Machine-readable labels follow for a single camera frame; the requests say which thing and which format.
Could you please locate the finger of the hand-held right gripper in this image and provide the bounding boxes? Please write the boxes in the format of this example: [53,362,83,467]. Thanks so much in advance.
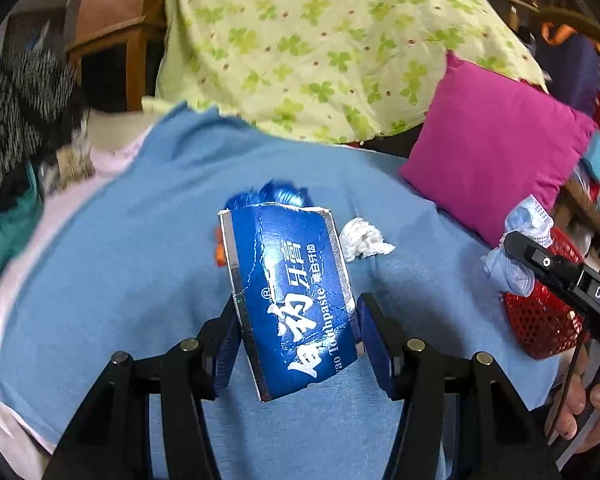
[502,230,588,292]

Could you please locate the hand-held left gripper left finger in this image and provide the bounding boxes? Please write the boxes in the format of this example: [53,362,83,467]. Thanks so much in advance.
[42,302,243,480]

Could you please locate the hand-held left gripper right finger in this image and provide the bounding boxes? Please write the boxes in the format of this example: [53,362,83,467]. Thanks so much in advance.
[355,292,563,480]

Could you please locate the blue face mask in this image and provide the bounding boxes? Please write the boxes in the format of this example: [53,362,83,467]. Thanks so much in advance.
[482,194,556,296]

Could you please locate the red plastic basket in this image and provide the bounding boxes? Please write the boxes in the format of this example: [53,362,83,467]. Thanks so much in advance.
[500,227,593,361]

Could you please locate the blue toothpaste box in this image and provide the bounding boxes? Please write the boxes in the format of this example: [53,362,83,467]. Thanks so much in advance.
[216,202,365,403]

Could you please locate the white tissue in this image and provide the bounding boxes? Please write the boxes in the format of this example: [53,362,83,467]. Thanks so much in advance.
[339,217,397,263]

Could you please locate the blue foil wrapper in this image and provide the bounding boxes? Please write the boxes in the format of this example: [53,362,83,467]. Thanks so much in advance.
[225,180,313,211]

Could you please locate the person's right hand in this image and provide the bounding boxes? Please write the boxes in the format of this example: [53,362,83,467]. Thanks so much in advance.
[545,345,600,453]

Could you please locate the old wooden table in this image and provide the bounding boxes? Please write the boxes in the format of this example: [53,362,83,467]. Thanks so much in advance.
[560,175,600,261]

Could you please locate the magenta pillow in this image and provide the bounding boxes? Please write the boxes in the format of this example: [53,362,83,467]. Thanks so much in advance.
[399,50,598,248]

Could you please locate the blue cloth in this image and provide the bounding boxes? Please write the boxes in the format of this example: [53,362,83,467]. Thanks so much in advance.
[0,102,566,480]

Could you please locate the navy bag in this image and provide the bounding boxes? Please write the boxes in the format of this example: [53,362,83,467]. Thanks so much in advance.
[532,35,600,116]

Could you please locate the white cloth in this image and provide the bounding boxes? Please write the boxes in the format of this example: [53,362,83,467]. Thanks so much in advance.
[0,110,151,468]

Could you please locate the beige patterned cloth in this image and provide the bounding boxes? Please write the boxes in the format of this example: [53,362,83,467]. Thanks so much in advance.
[45,110,98,196]

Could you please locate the teal cloth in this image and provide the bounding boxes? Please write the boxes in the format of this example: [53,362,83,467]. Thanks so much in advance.
[0,160,46,321]

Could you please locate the green clover blanket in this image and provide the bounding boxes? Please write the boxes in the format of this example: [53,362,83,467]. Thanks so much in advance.
[142,0,548,146]

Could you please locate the dark speckled cloth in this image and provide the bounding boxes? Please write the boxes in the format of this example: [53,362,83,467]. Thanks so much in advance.
[0,50,88,206]

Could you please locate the black cable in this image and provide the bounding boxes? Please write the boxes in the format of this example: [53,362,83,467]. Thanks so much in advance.
[554,330,592,428]

